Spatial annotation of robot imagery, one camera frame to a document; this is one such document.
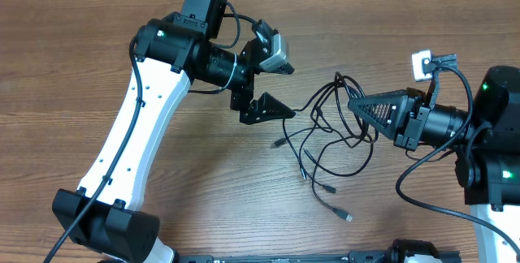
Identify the black usb cable thin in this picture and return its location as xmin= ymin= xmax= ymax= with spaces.
xmin=281 ymin=84 xmax=375 ymax=222

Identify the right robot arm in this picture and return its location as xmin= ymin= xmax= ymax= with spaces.
xmin=348 ymin=63 xmax=519 ymax=262

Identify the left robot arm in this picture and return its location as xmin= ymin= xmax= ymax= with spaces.
xmin=52 ymin=0 xmax=295 ymax=262

